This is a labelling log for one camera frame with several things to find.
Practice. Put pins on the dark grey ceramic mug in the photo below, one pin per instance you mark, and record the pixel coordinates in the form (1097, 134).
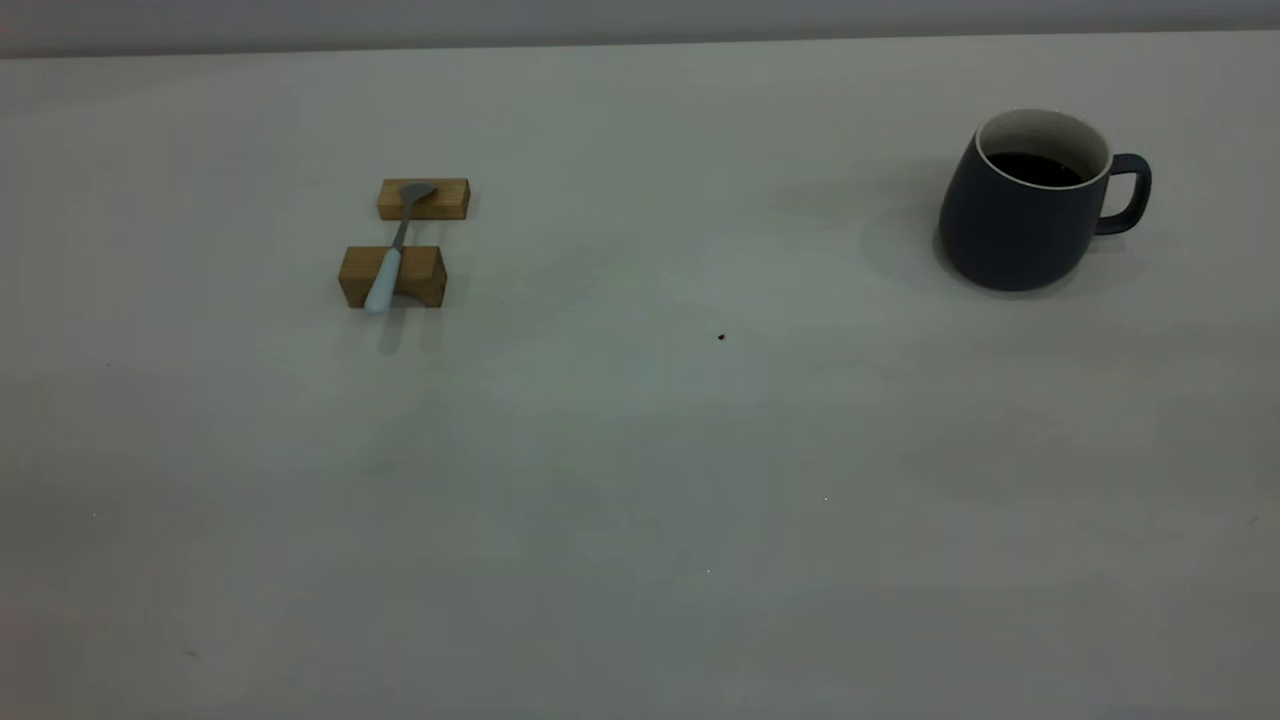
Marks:
(1010, 235)

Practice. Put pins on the flat wooden block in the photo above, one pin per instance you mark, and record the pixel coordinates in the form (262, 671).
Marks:
(445, 200)

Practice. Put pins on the arched wooden block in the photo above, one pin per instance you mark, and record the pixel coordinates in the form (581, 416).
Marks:
(358, 275)

